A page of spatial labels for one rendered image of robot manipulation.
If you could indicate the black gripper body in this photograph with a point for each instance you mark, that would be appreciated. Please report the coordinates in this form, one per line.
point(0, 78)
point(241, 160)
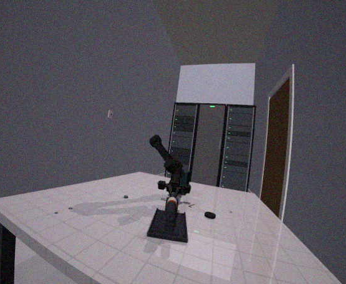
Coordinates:
point(174, 182)

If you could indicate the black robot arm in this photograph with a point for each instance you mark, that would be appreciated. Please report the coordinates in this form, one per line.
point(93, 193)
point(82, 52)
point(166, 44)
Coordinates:
point(171, 164)

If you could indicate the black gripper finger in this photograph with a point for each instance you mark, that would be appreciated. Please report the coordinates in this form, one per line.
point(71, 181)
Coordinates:
point(178, 191)
point(169, 189)

